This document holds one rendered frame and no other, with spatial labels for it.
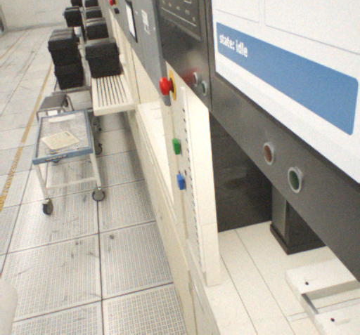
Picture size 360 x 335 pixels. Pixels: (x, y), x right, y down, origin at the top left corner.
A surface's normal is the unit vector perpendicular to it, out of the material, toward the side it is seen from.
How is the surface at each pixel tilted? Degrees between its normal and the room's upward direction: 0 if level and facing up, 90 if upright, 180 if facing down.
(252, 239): 0
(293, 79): 90
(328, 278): 0
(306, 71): 90
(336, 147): 90
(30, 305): 0
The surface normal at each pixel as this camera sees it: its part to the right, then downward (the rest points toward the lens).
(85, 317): -0.11, -0.88
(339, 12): -0.97, 0.19
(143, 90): 0.22, 0.44
